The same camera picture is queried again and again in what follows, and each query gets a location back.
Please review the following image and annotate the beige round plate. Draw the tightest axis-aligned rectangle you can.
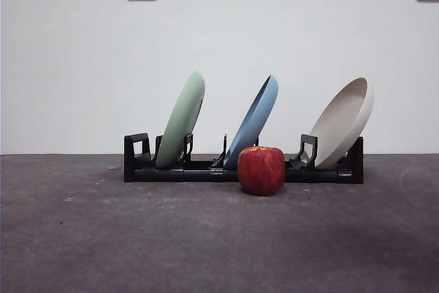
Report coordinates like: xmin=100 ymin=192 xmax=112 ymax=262
xmin=309 ymin=77 xmax=375 ymax=169

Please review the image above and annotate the green round plate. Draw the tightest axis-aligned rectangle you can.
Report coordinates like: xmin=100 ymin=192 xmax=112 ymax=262
xmin=156 ymin=70 xmax=206 ymax=167

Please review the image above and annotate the black plate rack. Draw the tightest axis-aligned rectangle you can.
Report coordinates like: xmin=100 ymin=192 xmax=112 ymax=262
xmin=123 ymin=132 xmax=364 ymax=184

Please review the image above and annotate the blue round plate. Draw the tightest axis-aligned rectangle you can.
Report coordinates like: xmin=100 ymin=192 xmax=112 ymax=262
xmin=223 ymin=73 xmax=279 ymax=167

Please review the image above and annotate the red apple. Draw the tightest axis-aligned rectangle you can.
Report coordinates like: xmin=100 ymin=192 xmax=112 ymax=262
xmin=237 ymin=145 xmax=287 ymax=196

